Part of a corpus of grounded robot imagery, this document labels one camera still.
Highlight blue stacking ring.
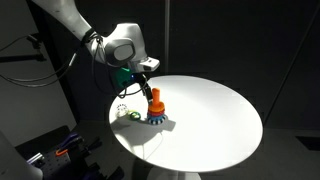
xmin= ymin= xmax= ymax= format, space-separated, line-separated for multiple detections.
xmin=146 ymin=112 xmax=168 ymax=122

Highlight orange clamp handle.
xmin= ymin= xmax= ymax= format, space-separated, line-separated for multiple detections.
xmin=54 ymin=147 xmax=70 ymax=157

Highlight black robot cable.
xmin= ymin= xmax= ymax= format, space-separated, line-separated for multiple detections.
xmin=0 ymin=28 xmax=104 ymax=99

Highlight black clamps on cart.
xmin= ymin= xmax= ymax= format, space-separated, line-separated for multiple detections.
xmin=19 ymin=131 xmax=124 ymax=180

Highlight thin black white striped ring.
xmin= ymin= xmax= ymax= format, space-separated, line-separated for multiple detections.
xmin=115 ymin=103 xmax=129 ymax=117

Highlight red stacking ring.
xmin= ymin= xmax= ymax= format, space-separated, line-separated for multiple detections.
xmin=147 ymin=109 xmax=166 ymax=118

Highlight dark green toothed ring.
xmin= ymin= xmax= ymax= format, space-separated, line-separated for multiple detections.
xmin=128 ymin=111 xmax=142 ymax=121

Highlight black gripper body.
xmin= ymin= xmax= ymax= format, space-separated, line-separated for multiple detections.
xmin=132 ymin=71 xmax=150 ymax=89

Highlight blue clamp handles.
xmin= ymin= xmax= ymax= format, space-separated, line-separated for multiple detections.
xmin=59 ymin=132 xmax=80 ymax=148

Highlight orange stacking post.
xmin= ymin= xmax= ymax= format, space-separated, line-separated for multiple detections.
xmin=151 ymin=87 xmax=162 ymax=108

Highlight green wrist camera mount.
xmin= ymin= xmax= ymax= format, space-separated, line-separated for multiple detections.
xmin=114 ymin=67 xmax=135 ymax=88

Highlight white table pedestal base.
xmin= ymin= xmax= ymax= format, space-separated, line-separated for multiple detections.
xmin=146 ymin=166 xmax=202 ymax=180

